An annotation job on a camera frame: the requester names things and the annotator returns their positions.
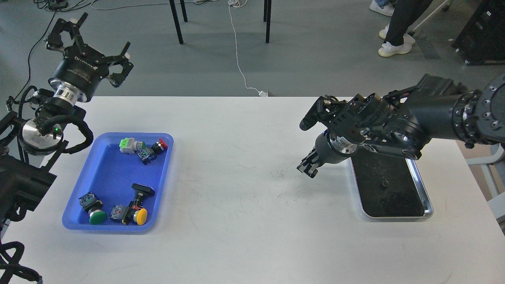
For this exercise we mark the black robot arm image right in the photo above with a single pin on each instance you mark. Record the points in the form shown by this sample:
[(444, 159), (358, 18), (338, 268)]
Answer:
[(402, 122)]

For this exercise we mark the black chair leg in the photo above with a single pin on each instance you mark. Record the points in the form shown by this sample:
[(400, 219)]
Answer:
[(267, 11), (176, 19)]

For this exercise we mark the black chair leg left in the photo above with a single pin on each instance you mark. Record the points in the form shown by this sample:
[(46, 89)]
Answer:
[(176, 19)]

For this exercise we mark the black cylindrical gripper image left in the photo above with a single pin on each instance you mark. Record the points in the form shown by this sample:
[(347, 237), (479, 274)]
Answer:
[(79, 77)]

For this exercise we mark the white sneaker far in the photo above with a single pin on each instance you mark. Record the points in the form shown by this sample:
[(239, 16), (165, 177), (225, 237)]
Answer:
[(383, 7)]

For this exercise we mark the white sneaker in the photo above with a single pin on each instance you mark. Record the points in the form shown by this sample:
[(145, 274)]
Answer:
[(387, 49), (383, 7)]

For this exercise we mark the person leg black trousers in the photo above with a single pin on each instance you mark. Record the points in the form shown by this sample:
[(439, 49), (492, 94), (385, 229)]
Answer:
[(405, 14)]

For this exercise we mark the green push button switch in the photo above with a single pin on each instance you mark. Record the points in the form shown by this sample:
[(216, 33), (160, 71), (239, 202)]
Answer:
[(92, 205)]

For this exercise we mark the yellow push button switch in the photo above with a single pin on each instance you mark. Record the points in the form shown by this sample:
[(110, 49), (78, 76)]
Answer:
[(127, 214)]

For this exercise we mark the black chair leg right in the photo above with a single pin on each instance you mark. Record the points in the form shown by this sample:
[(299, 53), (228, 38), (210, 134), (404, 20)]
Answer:
[(267, 11)]

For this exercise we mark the blue plastic tray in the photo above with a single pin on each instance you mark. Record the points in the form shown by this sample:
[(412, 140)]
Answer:
[(109, 174)]

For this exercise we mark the black selector switch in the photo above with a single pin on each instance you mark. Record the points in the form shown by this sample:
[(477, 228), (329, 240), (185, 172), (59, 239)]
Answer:
[(141, 192)]

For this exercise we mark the black equipment case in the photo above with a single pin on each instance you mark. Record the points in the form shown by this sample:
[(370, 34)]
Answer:
[(482, 40)]

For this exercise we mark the silver metal tray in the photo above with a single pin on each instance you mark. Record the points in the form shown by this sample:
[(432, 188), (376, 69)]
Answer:
[(389, 188)]

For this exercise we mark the white sneaker near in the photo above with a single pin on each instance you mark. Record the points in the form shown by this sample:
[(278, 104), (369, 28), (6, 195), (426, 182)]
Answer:
[(387, 49)]

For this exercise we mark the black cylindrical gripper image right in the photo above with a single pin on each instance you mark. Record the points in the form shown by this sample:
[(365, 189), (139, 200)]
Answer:
[(328, 148)]

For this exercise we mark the light green terminal switch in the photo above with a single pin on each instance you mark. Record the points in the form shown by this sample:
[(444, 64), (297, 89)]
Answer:
[(129, 145)]

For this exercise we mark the red push button switch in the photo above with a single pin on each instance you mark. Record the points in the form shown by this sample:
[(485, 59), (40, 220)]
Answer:
[(159, 146)]

